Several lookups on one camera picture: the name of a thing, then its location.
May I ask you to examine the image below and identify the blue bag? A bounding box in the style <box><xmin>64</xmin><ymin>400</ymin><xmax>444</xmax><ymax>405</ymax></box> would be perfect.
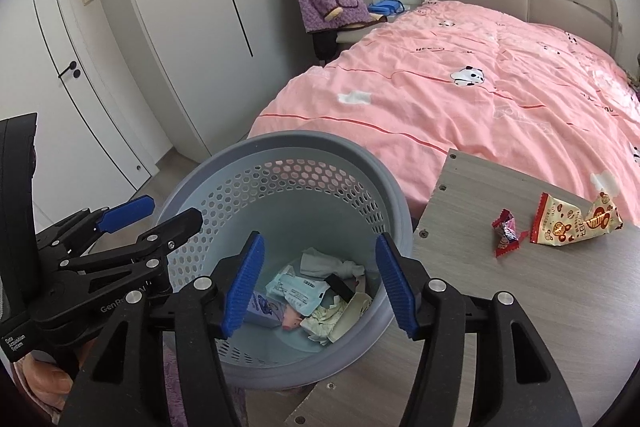
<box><xmin>367</xmin><ymin>0</ymin><xmax>406</xmax><ymax>18</ymax></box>

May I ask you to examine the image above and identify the white sock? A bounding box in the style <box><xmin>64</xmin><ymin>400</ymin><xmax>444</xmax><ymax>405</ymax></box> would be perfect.
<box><xmin>300</xmin><ymin>248</ymin><xmax>366</xmax><ymax>280</ymax></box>

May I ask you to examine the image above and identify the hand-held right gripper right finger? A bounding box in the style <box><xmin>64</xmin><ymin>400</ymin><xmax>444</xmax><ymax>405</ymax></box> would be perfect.
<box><xmin>375</xmin><ymin>233</ymin><xmax>583</xmax><ymax>427</ymax></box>

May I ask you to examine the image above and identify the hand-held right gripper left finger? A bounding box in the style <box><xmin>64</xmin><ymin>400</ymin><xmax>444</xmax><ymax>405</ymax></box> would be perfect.
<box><xmin>60</xmin><ymin>231</ymin><xmax>266</xmax><ymax>427</ymax></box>

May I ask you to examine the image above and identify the pink printed duvet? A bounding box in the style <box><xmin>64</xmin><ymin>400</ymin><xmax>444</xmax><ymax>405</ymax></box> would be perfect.
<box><xmin>248</xmin><ymin>0</ymin><xmax>640</xmax><ymax>228</ymax></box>

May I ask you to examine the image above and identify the white wardrobe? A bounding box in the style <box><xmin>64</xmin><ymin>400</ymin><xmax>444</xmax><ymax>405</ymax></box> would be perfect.
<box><xmin>85</xmin><ymin>0</ymin><xmax>351</xmax><ymax>160</ymax></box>

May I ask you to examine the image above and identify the beige triangular snack packet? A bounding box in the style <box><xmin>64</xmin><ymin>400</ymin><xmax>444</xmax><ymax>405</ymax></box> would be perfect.
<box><xmin>529</xmin><ymin>191</ymin><xmax>624</xmax><ymax>248</ymax></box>

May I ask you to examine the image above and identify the dark cloth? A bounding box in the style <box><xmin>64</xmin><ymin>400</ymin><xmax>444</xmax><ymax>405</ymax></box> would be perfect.
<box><xmin>312</xmin><ymin>32</ymin><xmax>338</xmax><ymax>60</ymax></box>

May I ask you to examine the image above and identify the beige paper card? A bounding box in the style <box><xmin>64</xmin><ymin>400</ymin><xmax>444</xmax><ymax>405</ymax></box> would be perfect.
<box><xmin>332</xmin><ymin>292</ymin><xmax>373</xmax><ymax>343</ymax></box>

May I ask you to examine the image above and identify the small blue cardboard box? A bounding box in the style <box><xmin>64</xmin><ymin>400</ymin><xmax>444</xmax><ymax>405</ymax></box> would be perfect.
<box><xmin>245</xmin><ymin>289</ymin><xmax>283</xmax><ymax>330</ymax></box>

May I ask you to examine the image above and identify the light blue packet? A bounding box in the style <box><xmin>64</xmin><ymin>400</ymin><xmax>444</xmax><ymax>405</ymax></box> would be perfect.
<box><xmin>265</xmin><ymin>274</ymin><xmax>328</xmax><ymax>308</ymax></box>

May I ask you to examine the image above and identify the small black box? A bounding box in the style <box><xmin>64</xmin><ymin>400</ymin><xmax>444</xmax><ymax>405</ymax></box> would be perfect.
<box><xmin>325</xmin><ymin>273</ymin><xmax>358</xmax><ymax>303</ymax></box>

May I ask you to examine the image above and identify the purple fluffy rug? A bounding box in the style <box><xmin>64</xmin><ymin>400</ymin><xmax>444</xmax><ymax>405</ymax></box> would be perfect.
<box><xmin>162</xmin><ymin>347</ymin><xmax>248</xmax><ymax>427</ymax></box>

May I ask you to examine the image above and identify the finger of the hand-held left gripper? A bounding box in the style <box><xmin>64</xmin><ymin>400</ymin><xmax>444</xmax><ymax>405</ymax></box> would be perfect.
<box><xmin>35</xmin><ymin>196</ymin><xmax>156</xmax><ymax>258</ymax></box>
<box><xmin>55</xmin><ymin>208</ymin><xmax>204</xmax><ymax>279</ymax></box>

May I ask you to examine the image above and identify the white door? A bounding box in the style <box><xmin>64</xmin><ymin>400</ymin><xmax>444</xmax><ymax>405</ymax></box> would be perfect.
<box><xmin>0</xmin><ymin>0</ymin><xmax>161</xmax><ymax>208</ymax></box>

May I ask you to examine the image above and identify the person's left hand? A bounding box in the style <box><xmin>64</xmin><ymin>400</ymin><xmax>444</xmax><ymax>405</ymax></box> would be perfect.
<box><xmin>12</xmin><ymin>339</ymin><xmax>96</xmax><ymax>413</ymax></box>

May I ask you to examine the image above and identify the red candy wrapper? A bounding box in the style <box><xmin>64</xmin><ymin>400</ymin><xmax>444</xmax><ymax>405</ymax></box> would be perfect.
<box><xmin>491</xmin><ymin>208</ymin><xmax>530</xmax><ymax>259</ymax></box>

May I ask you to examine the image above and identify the blue perforated plastic basket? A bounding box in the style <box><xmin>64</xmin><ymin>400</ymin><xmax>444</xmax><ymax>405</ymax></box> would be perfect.
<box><xmin>150</xmin><ymin>130</ymin><xmax>415</xmax><ymax>392</ymax></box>

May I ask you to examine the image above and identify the pink figure packet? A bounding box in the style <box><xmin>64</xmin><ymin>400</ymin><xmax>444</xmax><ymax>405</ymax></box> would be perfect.
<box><xmin>282</xmin><ymin>309</ymin><xmax>306</xmax><ymax>332</ymax></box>

